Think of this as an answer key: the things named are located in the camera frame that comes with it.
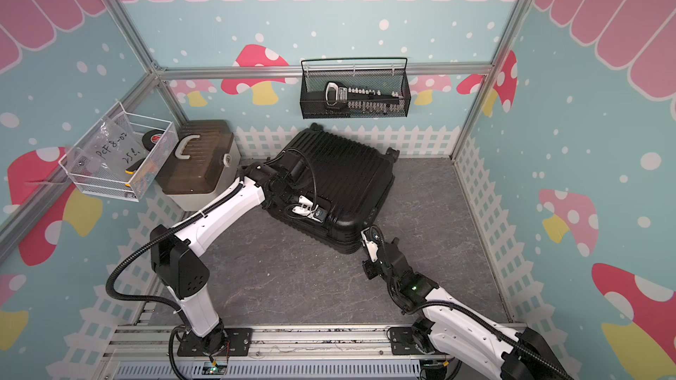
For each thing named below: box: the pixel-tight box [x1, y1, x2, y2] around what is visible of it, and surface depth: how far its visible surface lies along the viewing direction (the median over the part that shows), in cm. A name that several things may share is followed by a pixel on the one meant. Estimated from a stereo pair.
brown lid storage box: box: [154, 119, 242, 212], surface depth 101 cm
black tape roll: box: [141, 129, 165, 152], surface depth 81 cm
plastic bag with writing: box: [70, 118, 146, 179], surface depth 68 cm
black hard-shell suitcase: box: [266, 123, 400, 255], surface depth 85 cm
